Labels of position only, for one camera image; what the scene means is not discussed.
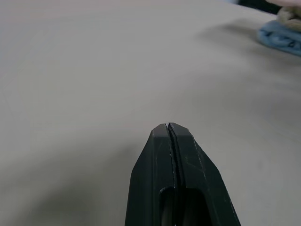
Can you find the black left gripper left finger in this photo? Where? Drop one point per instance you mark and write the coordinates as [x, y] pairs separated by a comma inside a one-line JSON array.
[[152, 176]]

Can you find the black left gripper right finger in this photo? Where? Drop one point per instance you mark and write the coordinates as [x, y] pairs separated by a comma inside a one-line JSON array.
[[200, 179]]

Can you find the blue cloth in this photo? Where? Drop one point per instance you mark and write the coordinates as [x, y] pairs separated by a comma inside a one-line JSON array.
[[277, 38]]

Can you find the beige towel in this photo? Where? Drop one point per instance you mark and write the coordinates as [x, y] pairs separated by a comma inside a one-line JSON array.
[[290, 17]]

